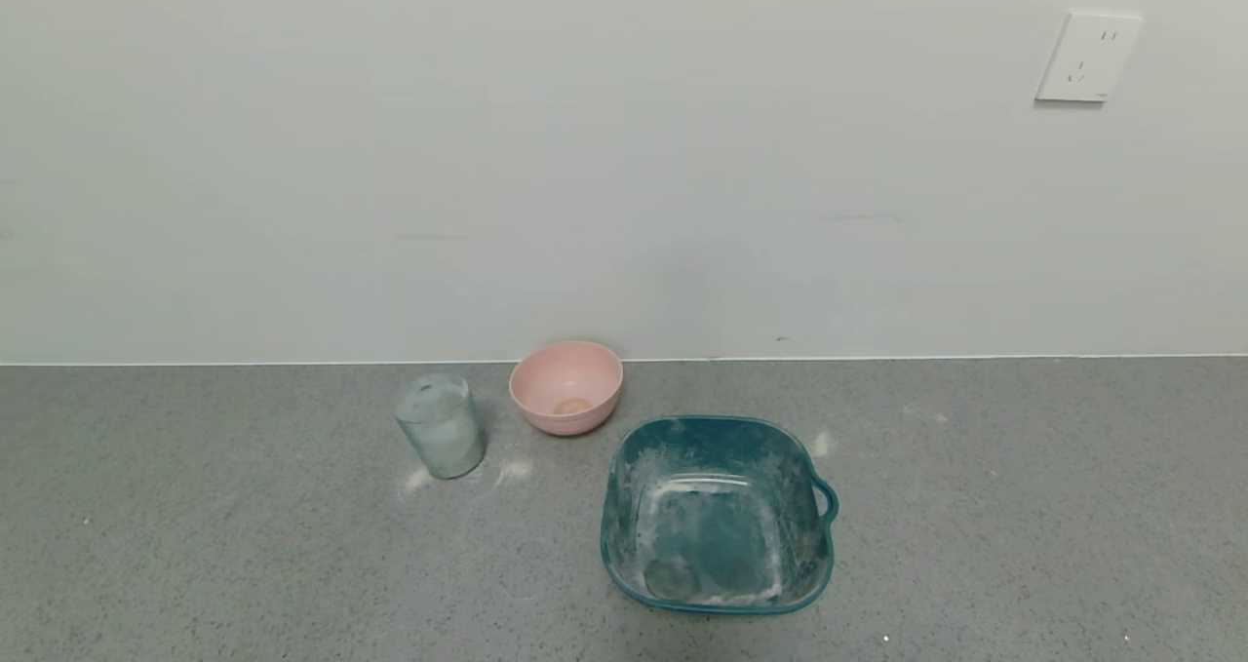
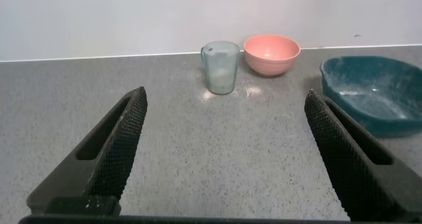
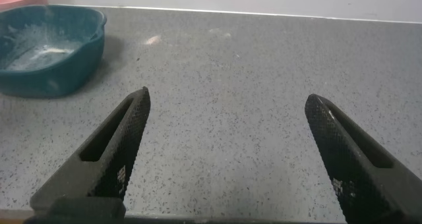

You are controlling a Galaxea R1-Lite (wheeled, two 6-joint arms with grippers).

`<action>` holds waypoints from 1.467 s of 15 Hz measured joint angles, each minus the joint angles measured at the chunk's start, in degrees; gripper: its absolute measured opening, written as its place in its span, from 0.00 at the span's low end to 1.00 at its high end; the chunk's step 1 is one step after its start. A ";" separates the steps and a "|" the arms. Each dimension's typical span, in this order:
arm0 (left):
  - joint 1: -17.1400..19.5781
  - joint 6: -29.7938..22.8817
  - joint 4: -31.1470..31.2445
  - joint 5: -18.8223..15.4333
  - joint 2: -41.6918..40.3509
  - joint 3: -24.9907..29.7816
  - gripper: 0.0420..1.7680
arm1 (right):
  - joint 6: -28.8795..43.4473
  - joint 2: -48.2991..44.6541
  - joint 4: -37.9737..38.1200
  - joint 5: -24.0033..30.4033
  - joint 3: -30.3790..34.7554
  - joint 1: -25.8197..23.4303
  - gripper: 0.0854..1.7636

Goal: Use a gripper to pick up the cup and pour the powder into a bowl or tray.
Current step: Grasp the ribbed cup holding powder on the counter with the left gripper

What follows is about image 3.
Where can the teal plastic tray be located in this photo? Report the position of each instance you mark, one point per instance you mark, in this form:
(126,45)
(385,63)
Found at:
(66,75)

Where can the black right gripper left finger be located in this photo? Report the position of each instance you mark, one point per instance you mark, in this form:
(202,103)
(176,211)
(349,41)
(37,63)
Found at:
(108,158)

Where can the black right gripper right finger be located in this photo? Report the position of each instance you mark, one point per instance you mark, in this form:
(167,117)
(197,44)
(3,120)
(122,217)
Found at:
(356,171)

